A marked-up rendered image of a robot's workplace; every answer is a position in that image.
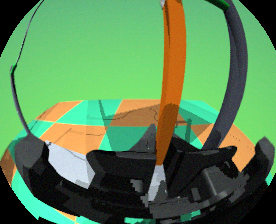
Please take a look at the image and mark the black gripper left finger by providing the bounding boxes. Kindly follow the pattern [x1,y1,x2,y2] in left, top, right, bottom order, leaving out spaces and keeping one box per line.
[86,123,157,193]

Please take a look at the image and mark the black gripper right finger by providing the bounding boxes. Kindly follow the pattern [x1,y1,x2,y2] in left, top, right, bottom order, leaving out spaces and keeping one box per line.
[163,132,238,198]

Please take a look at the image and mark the orange handle with white loop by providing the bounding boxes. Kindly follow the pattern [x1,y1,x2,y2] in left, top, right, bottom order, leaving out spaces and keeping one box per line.
[155,0,187,167]

